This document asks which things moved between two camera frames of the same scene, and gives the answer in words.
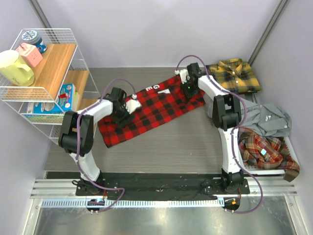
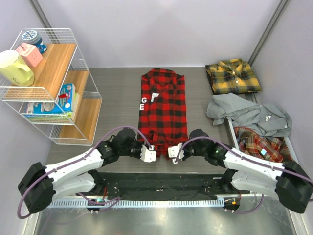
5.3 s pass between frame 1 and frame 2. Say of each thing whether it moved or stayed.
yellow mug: stayed
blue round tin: stayed
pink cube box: stayed
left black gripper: moved
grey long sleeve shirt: stayed
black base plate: stayed
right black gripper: moved
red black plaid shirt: moved
